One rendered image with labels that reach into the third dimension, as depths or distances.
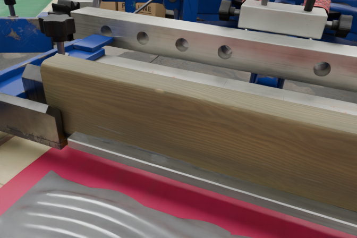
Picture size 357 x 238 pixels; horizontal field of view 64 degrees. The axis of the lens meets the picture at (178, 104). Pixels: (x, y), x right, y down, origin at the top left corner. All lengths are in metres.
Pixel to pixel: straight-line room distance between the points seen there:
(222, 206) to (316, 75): 0.25
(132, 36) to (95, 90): 0.25
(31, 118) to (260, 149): 0.21
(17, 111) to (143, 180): 0.14
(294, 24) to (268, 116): 0.29
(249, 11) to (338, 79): 0.16
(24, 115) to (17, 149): 0.06
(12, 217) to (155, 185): 0.12
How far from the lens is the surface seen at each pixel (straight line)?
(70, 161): 0.32
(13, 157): 0.35
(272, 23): 0.48
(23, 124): 0.32
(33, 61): 0.43
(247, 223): 0.27
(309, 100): 0.41
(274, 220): 0.28
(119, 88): 0.24
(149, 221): 0.25
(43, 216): 0.27
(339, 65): 0.44
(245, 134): 0.22
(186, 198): 0.28
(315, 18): 0.48
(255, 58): 0.44
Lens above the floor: 1.16
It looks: 30 degrees down
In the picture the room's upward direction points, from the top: 4 degrees clockwise
